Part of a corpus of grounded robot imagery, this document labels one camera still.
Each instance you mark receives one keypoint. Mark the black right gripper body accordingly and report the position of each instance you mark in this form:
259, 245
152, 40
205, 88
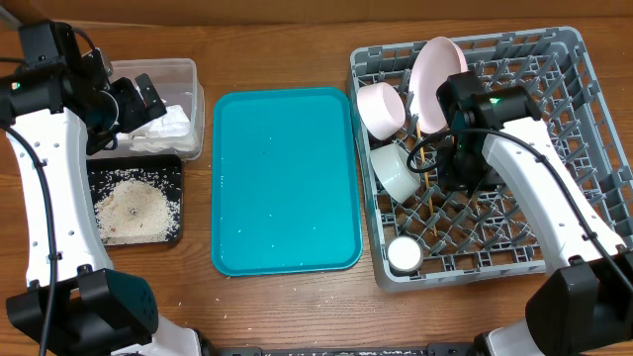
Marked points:
466, 167

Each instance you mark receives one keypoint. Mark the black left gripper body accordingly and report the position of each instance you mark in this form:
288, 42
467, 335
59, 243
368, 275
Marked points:
131, 111

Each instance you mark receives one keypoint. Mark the grey bowl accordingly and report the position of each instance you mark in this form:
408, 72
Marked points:
390, 166

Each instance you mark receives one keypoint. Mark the pile of rice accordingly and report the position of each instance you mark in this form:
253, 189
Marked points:
133, 210

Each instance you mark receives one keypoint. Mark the white paper cup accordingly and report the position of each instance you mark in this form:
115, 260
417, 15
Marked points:
405, 255

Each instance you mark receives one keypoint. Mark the white round plate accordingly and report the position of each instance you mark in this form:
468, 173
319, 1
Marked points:
438, 59

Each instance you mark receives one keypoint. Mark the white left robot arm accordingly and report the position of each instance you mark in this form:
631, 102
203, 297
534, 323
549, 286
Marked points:
57, 108

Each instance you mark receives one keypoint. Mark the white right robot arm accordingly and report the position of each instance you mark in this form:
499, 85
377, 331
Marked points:
586, 301

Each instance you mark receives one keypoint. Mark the clear plastic waste bin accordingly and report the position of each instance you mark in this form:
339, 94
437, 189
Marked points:
176, 82

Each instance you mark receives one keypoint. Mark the grey dishwasher rack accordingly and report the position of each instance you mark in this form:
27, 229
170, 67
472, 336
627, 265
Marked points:
553, 65

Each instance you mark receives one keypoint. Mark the black food waste tray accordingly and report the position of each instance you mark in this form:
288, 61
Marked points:
133, 203

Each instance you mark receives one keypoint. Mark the crumpled white tissue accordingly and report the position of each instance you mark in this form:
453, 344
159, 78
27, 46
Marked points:
173, 130

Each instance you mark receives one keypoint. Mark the teal plastic tray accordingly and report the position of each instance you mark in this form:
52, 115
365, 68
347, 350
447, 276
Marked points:
285, 190

